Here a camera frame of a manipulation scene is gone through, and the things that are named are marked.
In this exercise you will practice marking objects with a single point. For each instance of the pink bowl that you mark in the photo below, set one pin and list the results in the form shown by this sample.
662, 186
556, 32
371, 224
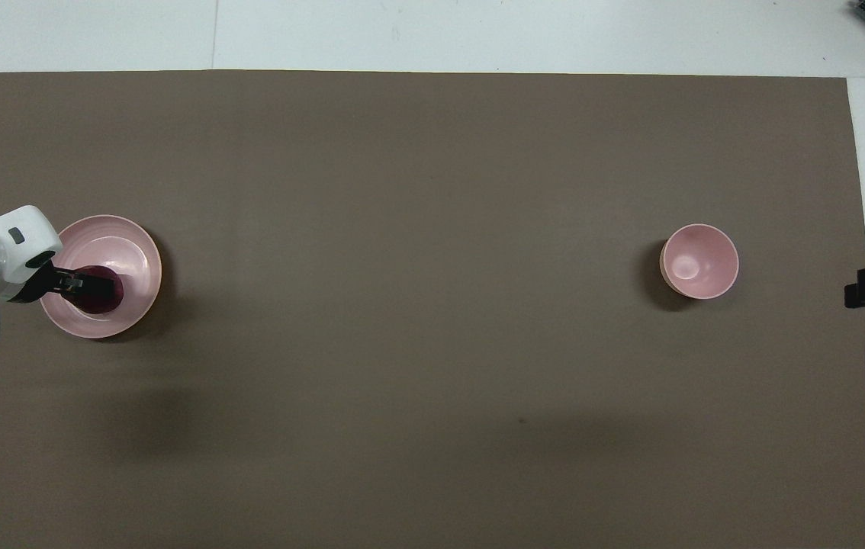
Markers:
699, 263

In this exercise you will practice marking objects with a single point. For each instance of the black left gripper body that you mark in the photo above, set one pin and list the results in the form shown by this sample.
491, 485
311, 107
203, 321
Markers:
34, 284

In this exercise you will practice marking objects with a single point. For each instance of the pink plate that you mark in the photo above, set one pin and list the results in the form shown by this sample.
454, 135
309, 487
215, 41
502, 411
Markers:
135, 255

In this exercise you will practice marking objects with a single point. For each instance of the dark red apple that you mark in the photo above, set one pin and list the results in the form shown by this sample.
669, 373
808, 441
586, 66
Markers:
101, 306

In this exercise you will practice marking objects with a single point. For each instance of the brown table mat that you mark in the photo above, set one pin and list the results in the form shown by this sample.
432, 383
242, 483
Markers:
417, 305

